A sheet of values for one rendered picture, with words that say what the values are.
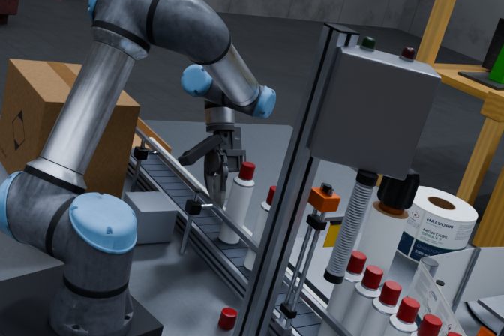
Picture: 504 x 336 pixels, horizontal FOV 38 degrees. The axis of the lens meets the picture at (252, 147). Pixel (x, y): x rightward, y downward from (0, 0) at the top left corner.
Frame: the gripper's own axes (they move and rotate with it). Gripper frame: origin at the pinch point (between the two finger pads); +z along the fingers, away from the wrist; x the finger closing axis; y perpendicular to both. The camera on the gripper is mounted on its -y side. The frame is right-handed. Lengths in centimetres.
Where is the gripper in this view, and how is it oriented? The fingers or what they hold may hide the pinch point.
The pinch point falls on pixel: (216, 206)
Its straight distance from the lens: 179.4
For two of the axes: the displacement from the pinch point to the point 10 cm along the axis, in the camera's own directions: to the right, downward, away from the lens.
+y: 8.1, 0.1, 5.8
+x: -5.8, 0.9, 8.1
